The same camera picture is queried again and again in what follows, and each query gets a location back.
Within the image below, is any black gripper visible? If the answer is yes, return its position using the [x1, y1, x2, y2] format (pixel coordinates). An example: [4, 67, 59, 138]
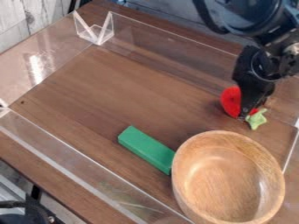
[233, 45, 281, 121]

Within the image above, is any red plush strawberry toy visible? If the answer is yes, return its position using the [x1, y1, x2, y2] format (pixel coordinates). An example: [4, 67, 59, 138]
[219, 86, 267, 130]

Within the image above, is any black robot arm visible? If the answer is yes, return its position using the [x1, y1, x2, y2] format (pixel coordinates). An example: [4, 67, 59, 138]
[193, 0, 299, 120]

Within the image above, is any wooden bowl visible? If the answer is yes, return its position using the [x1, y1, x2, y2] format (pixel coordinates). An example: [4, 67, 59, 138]
[173, 130, 286, 224]

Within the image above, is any green rectangular block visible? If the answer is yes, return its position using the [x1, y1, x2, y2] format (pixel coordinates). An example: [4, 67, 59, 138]
[118, 126, 175, 175]

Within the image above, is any clear acrylic back wall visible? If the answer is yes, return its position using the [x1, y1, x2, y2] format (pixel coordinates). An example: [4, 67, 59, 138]
[110, 11, 299, 126]

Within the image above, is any clear acrylic wall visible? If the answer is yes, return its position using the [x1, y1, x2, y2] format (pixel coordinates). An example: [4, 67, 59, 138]
[110, 11, 299, 126]
[0, 108, 193, 224]

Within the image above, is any clear acrylic corner bracket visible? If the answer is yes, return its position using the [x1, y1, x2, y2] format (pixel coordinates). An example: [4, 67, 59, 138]
[73, 11, 115, 46]

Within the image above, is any clear acrylic front wall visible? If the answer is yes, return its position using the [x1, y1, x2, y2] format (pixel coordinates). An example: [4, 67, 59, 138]
[0, 108, 193, 224]

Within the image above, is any black clamp with cable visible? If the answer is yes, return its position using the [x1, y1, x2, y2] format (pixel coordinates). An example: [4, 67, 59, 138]
[0, 186, 66, 224]

